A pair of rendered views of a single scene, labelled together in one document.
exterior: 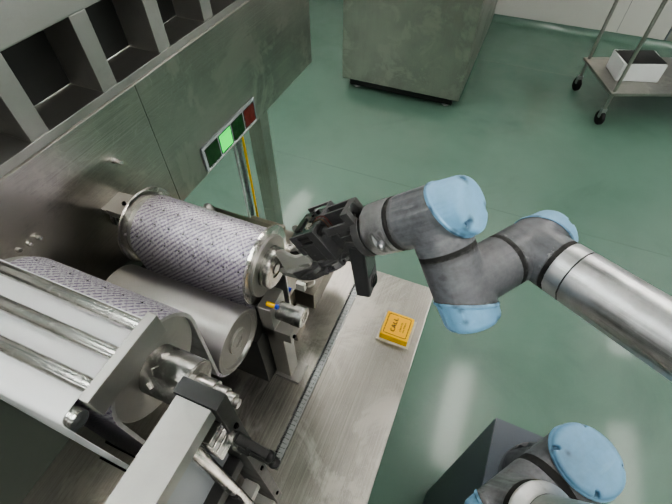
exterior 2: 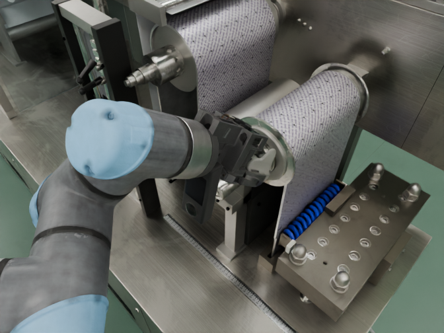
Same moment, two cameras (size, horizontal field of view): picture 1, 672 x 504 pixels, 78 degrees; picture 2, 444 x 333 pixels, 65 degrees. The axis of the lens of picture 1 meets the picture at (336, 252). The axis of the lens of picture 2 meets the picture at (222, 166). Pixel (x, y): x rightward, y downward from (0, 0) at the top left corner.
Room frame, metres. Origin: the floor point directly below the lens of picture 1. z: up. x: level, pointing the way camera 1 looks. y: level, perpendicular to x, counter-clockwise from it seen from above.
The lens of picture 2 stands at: (0.55, -0.33, 1.71)
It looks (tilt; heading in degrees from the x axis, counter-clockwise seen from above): 47 degrees down; 112
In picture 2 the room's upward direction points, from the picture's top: straight up
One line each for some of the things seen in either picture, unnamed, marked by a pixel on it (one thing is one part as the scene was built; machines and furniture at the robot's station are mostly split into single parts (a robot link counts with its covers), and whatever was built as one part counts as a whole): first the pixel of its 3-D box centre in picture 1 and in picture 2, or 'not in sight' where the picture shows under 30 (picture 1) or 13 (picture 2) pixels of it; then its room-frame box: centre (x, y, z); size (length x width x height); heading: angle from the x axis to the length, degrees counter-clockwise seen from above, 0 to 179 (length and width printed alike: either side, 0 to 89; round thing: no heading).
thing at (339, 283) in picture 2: not in sight; (341, 279); (0.65, 0.04, 1.05); 0.04 x 0.04 x 0.04
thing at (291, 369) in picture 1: (287, 341); (231, 215); (0.40, 0.10, 1.05); 0.06 x 0.05 x 0.31; 68
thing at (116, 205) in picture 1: (122, 205); (351, 73); (0.56, 0.40, 1.28); 0.06 x 0.05 x 0.02; 68
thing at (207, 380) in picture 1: (217, 394); (138, 77); (0.18, 0.14, 1.34); 0.06 x 0.03 x 0.03; 68
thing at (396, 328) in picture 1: (396, 328); not in sight; (0.50, -0.15, 0.91); 0.07 x 0.07 x 0.02; 68
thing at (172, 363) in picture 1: (176, 376); (163, 65); (0.21, 0.20, 1.34); 0.06 x 0.06 x 0.06; 68
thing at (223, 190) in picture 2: (299, 316); (219, 189); (0.38, 0.07, 1.18); 0.04 x 0.02 x 0.04; 158
